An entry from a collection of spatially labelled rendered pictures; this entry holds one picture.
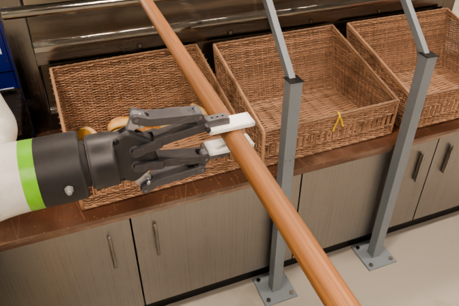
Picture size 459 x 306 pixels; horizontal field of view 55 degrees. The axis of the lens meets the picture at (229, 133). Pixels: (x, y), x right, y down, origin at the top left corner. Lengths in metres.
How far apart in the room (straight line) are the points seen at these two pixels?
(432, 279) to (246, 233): 0.84
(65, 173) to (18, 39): 1.14
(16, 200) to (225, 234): 1.11
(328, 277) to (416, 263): 1.69
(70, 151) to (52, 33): 1.11
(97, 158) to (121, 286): 1.11
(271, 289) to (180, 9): 1.15
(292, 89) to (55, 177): 0.84
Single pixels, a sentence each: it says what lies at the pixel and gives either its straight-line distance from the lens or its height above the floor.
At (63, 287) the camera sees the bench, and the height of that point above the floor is 0.32.
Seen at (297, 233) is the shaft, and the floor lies 1.18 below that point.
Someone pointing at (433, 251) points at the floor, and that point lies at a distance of 2.22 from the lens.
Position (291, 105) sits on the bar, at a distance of 1.31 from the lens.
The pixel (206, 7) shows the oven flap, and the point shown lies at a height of 0.99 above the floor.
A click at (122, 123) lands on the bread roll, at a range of 1.68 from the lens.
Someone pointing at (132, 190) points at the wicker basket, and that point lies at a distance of 1.43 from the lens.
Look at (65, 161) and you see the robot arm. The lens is 0.58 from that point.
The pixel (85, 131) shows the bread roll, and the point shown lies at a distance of 1.68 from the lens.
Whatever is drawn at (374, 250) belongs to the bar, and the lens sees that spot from 2.06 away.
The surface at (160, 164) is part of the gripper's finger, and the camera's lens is 0.62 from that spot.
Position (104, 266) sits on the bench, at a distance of 1.56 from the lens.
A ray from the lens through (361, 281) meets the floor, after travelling 2.01.
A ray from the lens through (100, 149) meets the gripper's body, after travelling 0.59.
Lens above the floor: 1.54
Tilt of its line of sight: 35 degrees down
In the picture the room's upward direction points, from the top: straight up
